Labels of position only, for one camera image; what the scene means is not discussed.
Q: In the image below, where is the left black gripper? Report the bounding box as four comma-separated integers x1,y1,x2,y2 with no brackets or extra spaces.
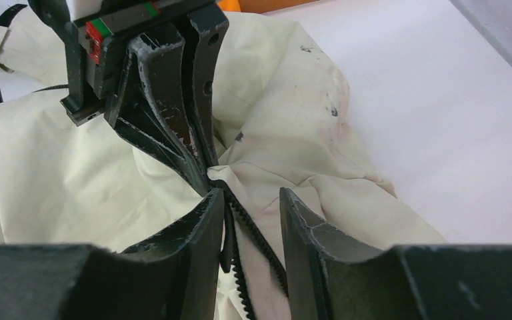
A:
29,1,229,197

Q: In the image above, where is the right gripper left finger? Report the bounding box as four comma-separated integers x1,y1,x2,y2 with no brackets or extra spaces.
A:
0,189,224,319

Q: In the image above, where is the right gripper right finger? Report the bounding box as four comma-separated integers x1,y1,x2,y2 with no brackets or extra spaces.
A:
279,188,512,319

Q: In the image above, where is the beige zip jacket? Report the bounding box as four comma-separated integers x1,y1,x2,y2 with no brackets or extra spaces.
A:
0,6,447,320

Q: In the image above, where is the brown wooden compartment tray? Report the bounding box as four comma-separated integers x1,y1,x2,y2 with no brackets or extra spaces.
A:
217,0,315,13

